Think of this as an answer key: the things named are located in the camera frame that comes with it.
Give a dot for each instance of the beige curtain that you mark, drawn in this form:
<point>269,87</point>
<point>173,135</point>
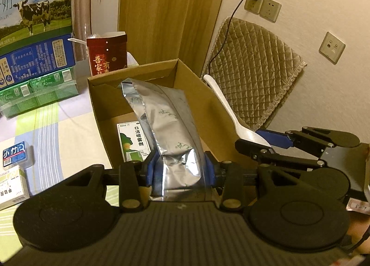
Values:
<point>82,8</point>

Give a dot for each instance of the blue printed carton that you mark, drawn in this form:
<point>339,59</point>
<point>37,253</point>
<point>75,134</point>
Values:
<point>37,57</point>

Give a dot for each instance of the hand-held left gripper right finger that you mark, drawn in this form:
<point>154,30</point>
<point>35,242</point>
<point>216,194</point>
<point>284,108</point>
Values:
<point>208,169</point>

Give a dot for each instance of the wooden door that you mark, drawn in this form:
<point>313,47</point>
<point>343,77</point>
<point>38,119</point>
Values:
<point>173,11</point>

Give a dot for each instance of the white data wall socket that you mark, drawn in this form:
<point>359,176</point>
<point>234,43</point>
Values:
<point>332,47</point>

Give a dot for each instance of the red gift box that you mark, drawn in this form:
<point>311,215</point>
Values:
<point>107,55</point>

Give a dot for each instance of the white medicine box blue logo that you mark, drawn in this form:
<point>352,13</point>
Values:
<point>13,188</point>

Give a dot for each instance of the silver foil pouch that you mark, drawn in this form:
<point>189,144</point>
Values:
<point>170,130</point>

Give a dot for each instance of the white plastic spoon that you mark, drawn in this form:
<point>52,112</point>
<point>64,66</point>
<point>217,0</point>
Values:
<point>245,134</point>

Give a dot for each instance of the cow print milk carton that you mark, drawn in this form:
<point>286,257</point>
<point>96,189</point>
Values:
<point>34,3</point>

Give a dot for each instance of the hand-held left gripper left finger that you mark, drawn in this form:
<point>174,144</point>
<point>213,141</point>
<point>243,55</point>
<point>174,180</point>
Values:
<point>150,169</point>

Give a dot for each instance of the green wrapped carton pack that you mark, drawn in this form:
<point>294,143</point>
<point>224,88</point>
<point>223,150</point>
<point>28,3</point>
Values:
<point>37,92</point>

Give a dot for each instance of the wall socket with plug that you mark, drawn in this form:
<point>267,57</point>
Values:
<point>253,4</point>

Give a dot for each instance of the quilted beige chair cushion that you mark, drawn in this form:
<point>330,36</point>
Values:
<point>257,69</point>

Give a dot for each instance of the green and white spray box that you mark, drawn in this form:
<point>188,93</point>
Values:
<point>130,141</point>

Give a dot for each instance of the small blue plastic box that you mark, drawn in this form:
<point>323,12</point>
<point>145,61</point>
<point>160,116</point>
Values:
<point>17,154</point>

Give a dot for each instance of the cardboard box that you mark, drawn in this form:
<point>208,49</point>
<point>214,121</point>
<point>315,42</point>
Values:
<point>107,104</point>

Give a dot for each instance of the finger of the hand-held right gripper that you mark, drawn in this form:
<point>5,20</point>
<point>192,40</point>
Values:
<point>274,137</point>
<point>271,157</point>

